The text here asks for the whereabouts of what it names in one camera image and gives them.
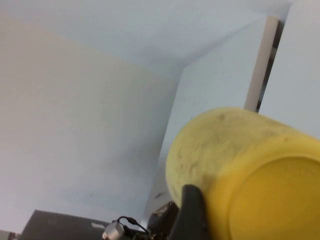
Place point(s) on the white board with beige edge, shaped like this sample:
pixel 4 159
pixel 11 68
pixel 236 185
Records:
pixel 262 62

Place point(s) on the dark grey flat panel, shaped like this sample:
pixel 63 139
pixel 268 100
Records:
pixel 55 225

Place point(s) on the yellow plastic cup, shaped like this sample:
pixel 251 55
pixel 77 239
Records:
pixel 250 162

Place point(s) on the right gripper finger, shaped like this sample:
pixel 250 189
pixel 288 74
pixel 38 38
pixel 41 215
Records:
pixel 192 215

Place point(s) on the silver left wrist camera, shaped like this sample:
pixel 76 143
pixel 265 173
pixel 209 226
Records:
pixel 113 230

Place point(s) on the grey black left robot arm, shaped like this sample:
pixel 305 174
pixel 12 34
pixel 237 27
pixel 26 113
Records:
pixel 162 222

